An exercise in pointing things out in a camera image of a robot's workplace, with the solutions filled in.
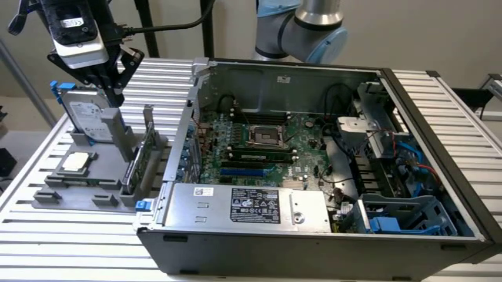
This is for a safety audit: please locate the installed RAM stick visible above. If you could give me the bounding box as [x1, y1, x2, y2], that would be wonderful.
[225, 150, 297, 164]

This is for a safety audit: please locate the thin black wire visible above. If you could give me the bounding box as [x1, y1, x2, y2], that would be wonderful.
[316, 166, 355, 189]

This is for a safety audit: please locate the grey parts rack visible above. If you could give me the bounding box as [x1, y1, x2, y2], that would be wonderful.
[30, 107, 171, 214]

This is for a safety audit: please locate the graphics card with metal bracket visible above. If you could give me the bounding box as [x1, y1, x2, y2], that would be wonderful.
[120, 103, 160, 196]

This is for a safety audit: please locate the CPU socket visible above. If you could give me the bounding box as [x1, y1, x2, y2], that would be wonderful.
[244, 124, 292, 148]

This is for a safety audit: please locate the aluminium profile rail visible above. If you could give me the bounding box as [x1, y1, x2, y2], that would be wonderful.
[474, 73, 502, 122]

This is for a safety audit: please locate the black RAM slot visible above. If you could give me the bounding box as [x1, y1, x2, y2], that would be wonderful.
[231, 113, 289, 125]

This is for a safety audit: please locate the short black wire loop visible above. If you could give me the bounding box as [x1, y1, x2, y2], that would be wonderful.
[217, 93, 236, 114]

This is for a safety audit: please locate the black stand post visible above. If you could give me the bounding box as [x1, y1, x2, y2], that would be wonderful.
[133, 0, 160, 58]
[199, 0, 217, 58]

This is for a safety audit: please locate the silver chipset heat sink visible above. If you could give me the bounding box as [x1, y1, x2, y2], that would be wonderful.
[280, 179, 308, 190]

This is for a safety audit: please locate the silver power supply unit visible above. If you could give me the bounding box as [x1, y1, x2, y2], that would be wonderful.
[156, 183, 334, 234]

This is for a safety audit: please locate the long black wire loop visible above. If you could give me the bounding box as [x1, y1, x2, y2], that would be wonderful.
[323, 83, 356, 119]

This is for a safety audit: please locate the black box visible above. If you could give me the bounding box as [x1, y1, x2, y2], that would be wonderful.
[0, 147, 18, 177]

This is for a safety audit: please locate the black cable loop with blue tie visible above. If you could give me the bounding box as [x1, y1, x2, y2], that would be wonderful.
[6, 0, 42, 36]

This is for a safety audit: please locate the green motherboard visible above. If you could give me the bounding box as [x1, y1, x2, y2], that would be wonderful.
[195, 113, 339, 192]

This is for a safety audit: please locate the blue plastic disk bay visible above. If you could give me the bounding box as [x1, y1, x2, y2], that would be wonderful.
[351, 193, 460, 237]

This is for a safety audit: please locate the black open PC case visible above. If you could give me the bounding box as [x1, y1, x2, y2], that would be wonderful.
[132, 57, 495, 276]

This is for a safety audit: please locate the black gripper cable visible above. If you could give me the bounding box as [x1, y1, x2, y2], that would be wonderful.
[115, 0, 216, 38]

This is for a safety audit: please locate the black monitor-like object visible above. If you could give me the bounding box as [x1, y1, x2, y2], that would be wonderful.
[450, 87, 495, 120]

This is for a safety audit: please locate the red wire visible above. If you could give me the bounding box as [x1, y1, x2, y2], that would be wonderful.
[418, 163, 446, 190]

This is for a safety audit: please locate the blue wire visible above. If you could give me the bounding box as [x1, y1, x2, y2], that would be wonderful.
[392, 140, 427, 177]

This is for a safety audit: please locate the blue expansion slot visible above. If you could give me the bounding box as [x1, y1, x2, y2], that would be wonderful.
[219, 167, 276, 178]

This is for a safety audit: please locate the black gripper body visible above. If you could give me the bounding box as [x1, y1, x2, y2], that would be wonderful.
[88, 0, 127, 63]

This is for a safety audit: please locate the black expansion slot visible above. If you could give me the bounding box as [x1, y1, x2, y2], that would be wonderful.
[221, 160, 272, 169]

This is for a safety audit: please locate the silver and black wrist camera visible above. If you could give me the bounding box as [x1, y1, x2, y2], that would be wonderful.
[40, 0, 111, 70]

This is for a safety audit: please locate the hard disk with blue bracket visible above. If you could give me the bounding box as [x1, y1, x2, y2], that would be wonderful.
[49, 81, 128, 146]

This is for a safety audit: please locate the silver CPU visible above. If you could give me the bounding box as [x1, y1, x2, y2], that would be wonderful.
[61, 152, 96, 172]

